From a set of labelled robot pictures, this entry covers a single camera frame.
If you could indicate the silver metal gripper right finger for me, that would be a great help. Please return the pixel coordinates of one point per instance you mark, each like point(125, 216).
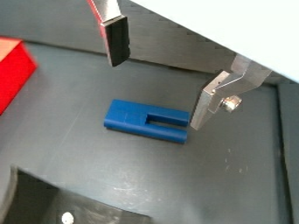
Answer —
point(220, 93)

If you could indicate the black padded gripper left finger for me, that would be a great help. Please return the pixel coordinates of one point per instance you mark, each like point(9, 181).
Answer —
point(112, 28)

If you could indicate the blue square-circle object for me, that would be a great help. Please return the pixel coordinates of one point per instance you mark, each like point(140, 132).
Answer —
point(130, 117)

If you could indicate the red peg board base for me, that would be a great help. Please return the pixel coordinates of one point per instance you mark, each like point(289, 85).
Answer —
point(16, 68)

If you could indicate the black curved fixture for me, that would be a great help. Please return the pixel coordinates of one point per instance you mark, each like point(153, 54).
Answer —
point(36, 202)

